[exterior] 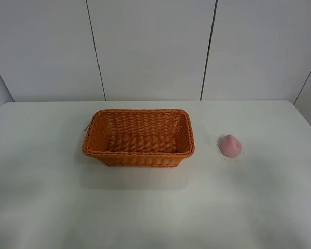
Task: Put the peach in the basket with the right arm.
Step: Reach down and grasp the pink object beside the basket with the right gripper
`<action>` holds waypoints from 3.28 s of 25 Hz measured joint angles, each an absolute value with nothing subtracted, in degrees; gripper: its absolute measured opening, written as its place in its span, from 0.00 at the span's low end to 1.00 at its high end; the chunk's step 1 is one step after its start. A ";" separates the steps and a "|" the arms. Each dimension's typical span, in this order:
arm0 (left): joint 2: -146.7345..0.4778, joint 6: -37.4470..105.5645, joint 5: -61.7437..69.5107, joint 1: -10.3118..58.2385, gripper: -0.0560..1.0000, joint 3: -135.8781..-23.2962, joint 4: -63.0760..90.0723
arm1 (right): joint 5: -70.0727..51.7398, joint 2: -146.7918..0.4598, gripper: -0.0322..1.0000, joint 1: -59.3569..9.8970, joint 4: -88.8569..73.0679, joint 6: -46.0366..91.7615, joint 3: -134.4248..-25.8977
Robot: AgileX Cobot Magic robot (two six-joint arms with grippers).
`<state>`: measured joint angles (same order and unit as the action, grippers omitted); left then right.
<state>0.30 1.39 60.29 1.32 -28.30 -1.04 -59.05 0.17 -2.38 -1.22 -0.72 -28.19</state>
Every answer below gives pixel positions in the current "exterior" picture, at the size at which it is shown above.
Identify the pink peach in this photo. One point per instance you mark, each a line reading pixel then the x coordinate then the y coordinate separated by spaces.
pixel 230 146

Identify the orange woven wicker basket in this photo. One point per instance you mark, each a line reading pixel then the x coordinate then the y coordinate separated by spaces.
pixel 139 138

